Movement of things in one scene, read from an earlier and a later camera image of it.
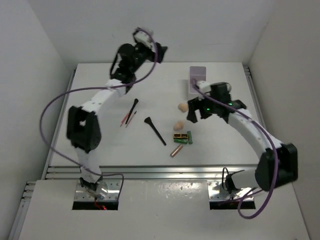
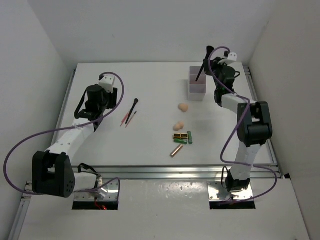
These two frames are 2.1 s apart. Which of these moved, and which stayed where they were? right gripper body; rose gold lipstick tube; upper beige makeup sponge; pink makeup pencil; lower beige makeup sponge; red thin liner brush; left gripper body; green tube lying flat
Moved: left gripper body; right gripper body
Stayed: lower beige makeup sponge; rose gold lipstick tube; red thin liner brush; pink makeup pencil; upper beige makeup sponge; green tube lying flat
